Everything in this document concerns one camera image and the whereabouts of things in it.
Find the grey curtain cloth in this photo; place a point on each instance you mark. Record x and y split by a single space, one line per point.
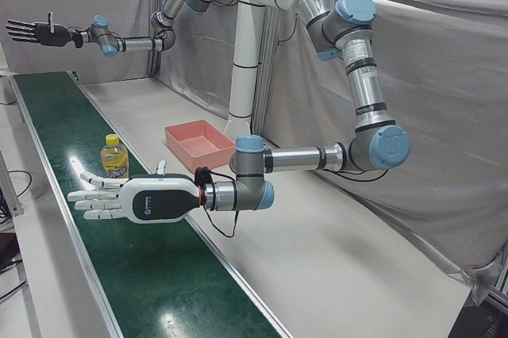
436 135

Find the aluminium frame column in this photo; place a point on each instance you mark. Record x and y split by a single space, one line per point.
266 76

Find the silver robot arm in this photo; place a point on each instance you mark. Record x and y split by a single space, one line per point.
139 43
365 88

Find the pink plastic basket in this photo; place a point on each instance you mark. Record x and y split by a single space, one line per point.
198 143

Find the aluminium frame leg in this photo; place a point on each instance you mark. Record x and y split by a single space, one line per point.
10 191

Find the green conveyor belt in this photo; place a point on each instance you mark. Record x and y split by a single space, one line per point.
131 258

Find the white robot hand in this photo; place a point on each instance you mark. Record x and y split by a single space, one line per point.
158 199

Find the white robot torso column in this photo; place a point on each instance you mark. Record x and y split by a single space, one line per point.
243 76

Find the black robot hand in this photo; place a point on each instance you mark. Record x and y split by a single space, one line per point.
47 34

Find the yellow juice bottle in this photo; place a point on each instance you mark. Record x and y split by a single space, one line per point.
114 159

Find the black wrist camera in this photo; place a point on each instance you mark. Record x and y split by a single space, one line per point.
78 38
202 175

